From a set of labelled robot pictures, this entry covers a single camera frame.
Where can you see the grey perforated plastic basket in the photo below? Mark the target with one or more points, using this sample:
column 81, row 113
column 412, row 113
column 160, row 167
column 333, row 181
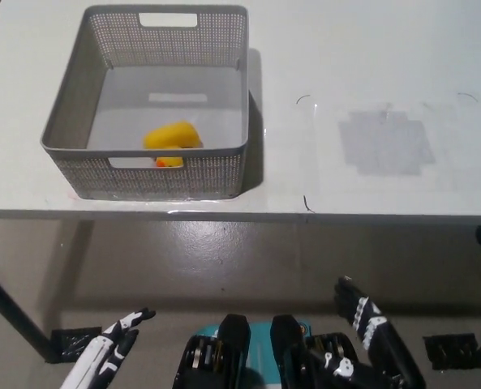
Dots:
column 163, row 105

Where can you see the yellow rubber duck toy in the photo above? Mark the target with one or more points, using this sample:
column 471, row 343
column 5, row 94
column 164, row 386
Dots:
column 171, row 135

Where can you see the black floor tape patch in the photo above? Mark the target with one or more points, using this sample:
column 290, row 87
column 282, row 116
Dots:
column 74, row 338
column 451, row 350

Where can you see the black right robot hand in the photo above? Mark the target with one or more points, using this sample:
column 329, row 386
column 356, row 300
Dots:
column 386, row 348

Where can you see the black table leg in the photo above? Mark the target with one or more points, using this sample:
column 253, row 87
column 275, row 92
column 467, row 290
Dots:
column 13, row 308

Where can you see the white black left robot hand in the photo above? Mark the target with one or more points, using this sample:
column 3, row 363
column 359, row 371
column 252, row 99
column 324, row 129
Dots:
column 102, row 356

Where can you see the black teal robot torso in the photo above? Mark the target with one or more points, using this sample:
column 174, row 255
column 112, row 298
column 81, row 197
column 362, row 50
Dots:
column 240, row 356

